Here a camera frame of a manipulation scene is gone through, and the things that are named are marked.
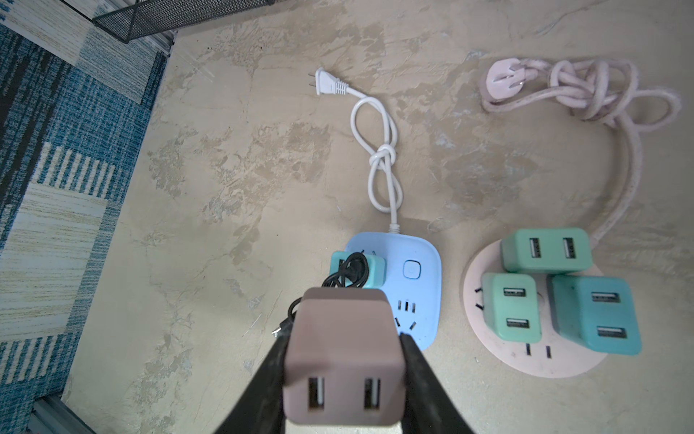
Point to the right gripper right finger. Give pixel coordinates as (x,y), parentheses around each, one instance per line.
(428,408)

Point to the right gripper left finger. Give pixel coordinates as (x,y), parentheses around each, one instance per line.
(260,407)

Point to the pink charger adapter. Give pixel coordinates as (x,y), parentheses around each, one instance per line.
(344,363)

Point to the green charger adapter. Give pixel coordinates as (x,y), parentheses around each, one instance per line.
(511,307)
(548,251)

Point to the blue charger adapter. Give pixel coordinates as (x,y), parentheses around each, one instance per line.
(356,270)

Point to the teal charger adapter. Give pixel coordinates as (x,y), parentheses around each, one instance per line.
(596,312)

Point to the blue square power strip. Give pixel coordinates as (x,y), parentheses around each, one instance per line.
(413,281)

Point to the pink round power strip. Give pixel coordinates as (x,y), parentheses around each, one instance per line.
(554,357)

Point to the black wire shelf rack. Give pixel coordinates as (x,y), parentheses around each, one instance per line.
(149,17)

